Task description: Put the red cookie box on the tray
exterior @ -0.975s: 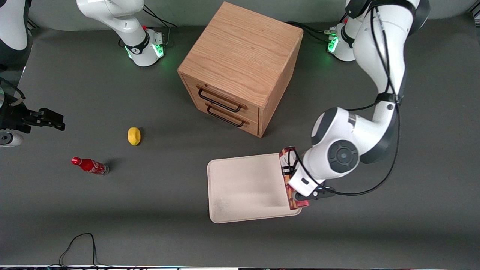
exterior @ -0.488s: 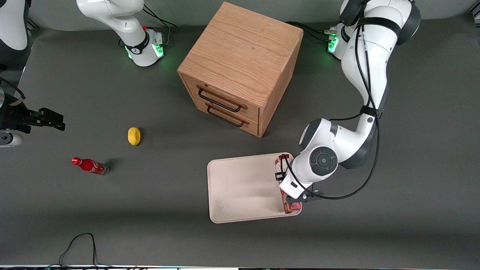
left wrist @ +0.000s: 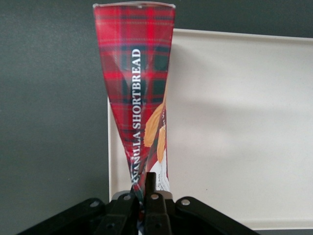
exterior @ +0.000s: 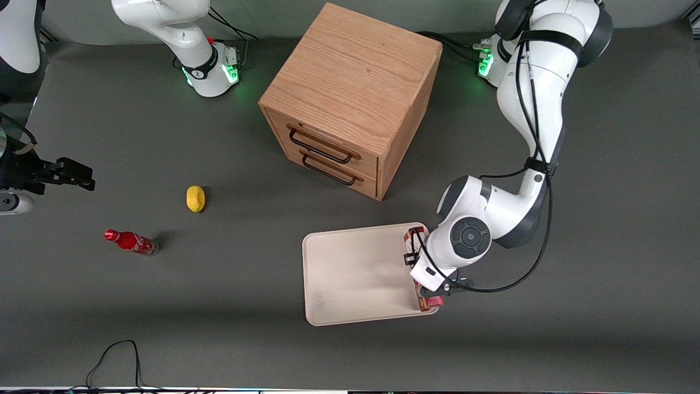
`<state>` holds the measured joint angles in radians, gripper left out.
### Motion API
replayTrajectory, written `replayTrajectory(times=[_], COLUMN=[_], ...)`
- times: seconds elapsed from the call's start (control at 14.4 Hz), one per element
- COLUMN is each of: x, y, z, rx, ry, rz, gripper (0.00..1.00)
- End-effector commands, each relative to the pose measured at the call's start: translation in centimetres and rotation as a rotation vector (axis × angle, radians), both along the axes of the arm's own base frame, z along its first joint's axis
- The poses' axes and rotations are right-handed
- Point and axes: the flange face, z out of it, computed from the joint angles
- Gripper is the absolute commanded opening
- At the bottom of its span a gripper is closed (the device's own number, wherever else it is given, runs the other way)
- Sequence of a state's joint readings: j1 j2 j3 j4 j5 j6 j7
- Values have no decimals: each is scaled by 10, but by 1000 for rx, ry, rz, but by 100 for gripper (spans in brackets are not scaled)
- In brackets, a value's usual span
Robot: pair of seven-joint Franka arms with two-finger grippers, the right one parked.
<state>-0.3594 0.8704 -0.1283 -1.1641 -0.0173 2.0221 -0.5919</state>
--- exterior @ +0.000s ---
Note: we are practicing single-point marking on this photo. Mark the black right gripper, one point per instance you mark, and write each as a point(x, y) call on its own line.
point(23, 168)

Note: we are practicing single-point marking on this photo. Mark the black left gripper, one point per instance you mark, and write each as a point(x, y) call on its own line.
point(410, 255)

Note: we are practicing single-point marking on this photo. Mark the red cookie box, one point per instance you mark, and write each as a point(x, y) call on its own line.
point(429, 302)

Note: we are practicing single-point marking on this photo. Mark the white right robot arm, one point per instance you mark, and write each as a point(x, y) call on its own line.
point(180, 33)

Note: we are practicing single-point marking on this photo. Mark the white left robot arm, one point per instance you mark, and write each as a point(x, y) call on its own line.
point(533, 82)

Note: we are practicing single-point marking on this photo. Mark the beige plastic tray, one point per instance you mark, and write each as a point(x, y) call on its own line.
point(355, 273)

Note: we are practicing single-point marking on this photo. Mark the red cola bottle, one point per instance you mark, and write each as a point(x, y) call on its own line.
point(131, 241)

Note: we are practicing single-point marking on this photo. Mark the yellow lemon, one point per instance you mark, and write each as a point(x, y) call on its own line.
point(195, 198)

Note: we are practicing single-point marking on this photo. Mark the wooden drawer front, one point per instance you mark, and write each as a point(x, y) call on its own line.
point(372, 164)
point(367, 186)

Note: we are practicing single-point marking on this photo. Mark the wooden drawer cabinet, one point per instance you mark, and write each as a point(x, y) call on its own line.
point(350, 76)

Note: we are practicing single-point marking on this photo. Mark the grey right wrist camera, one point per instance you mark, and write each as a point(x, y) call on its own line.
point(15, 203)

